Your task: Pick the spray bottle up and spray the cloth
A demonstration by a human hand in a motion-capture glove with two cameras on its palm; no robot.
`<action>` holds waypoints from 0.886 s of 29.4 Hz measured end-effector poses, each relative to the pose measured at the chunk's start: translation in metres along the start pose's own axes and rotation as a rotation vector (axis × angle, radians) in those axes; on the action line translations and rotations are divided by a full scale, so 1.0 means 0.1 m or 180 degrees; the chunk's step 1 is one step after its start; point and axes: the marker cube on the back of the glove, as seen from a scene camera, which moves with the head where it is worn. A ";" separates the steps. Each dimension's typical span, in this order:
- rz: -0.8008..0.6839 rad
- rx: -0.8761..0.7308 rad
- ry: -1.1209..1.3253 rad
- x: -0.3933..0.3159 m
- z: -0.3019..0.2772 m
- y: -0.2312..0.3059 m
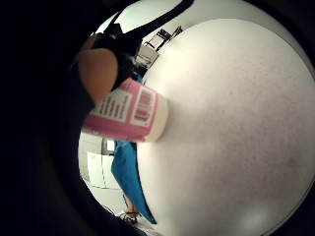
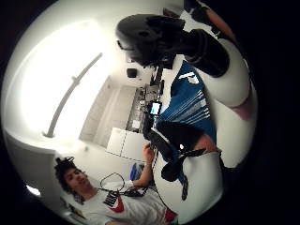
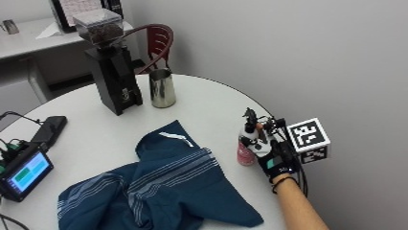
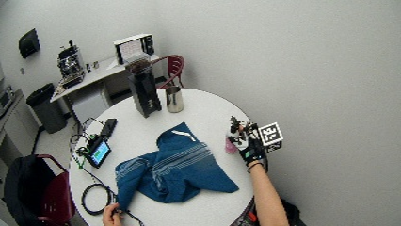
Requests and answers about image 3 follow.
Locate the black wrist band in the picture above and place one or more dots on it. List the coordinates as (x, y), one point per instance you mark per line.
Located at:
(283, 182)

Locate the white paper napkin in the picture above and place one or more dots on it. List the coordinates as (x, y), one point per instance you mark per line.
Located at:
(49, 31)

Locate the white counter cabinet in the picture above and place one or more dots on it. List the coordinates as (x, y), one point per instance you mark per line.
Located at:
(25, 48)

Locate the black coffee grinder with hopper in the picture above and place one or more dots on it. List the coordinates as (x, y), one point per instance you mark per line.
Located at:
(112, 83)

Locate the small steel cup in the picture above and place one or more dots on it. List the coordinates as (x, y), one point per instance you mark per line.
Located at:
(10, 27)

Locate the black framed board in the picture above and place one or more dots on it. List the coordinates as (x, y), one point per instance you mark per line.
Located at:
(75, 11)

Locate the white marker cube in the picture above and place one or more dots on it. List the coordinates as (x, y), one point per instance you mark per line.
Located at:
(307, 135)

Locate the black phone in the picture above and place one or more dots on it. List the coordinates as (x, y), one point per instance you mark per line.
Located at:
(51, 129)

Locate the blue striped cloth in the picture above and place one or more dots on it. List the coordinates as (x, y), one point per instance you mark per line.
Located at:
(178, 180)

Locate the stainless steel milk pitcher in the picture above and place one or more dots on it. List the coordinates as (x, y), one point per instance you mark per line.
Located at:
(162, 89)

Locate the white and pink spray bottle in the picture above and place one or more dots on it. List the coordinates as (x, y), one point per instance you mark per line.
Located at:
(244, 155)

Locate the black box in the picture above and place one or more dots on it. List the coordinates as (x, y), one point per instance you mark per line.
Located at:
(112, 8)

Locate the small monitor with lit screen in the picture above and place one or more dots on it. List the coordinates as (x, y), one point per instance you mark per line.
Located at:
(25, 172)

